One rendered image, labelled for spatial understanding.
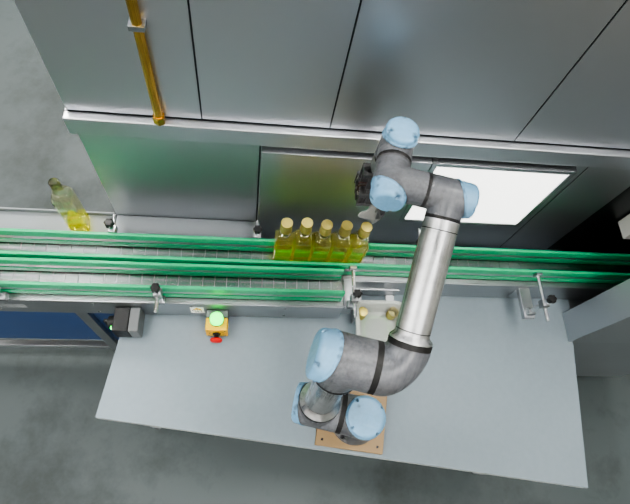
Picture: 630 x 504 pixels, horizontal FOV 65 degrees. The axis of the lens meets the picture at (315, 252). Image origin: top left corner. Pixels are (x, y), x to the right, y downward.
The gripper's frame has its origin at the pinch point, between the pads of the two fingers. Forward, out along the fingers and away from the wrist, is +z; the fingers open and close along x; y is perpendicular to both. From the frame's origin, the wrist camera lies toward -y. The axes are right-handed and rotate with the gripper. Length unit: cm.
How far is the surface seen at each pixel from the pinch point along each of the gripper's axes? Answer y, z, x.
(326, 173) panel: 12.5, 1.2, -12.3
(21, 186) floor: 154, 125, -79
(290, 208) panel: 20.9, 22.0, -12.5
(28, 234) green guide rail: 101, 30, -5
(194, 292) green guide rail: 50, 32, 13
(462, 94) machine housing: -15.1, -30.3, -14.9
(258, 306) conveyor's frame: 30, 38, 15
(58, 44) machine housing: 73, -35, -16
